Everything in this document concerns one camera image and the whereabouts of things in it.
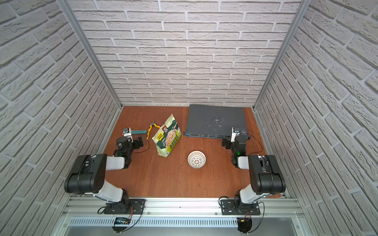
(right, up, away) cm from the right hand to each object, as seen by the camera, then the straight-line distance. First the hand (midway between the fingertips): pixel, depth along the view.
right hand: (227, 135), depth 95 cm
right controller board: (+2, -42, -24) cm, 48 cm away
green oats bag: (-38, 0, -10) cm, 39 cm away
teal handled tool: (-63, +1, +11) cm, 64 cm away
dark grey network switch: (-7, +9, +12) cm, 16 cm away
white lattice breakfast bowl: (-21, -15, -5) cm, 26 cm away
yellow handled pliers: (-54, +7, +12) cm, 55 cm away
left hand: (-64, +1, -1) cm, 64 cm away
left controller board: (-59, -42, -23) cm, 76 cm away
